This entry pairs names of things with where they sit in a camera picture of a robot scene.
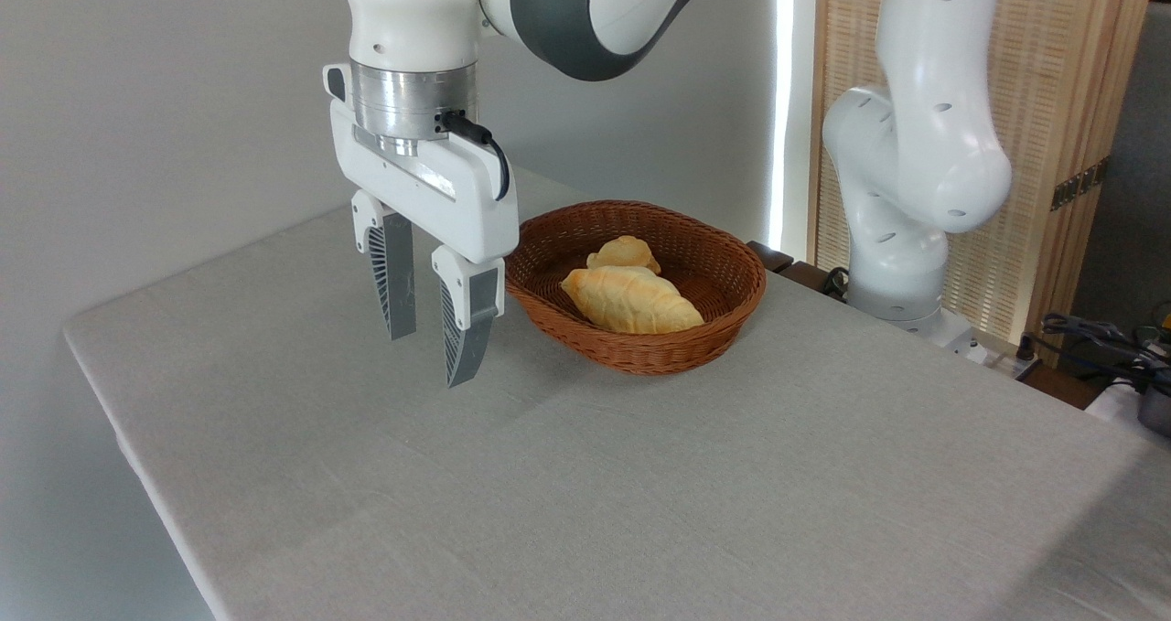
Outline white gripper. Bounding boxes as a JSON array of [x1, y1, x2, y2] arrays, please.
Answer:
[[323, 62, 521, 390]]

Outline long braided bread loaf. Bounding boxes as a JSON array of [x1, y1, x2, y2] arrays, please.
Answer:
[[560, 265, 706, 335]]

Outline small round bread roll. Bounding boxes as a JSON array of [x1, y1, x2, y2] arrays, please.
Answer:
[[586, 235, 662, 275]]

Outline brown wicker basket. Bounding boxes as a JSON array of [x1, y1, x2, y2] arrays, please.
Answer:
[[505, 200, 768, 377]]

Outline grey tablecloth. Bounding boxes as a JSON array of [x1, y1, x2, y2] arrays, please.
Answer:
[[62, 166, 1171, 621]]

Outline dark brown wooden side table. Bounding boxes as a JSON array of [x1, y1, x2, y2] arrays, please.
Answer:
[[747, 241, 854, 300]]

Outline brass screen hinge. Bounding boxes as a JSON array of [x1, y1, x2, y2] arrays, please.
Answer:
[[1050, 157, 1111, 211]]

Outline wooden slatted folding screen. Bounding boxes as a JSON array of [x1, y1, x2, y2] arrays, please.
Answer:
[[810, 0, 1159, 349]]

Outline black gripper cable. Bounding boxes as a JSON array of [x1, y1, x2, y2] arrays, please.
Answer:
[[436, 110, 511, 202]]

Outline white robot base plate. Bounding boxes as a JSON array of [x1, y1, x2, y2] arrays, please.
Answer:
[[901, 308, 998, 366]]

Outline black cable bundle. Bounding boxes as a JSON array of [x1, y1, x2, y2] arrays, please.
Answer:
[[1017, 313, 1171, 395]]

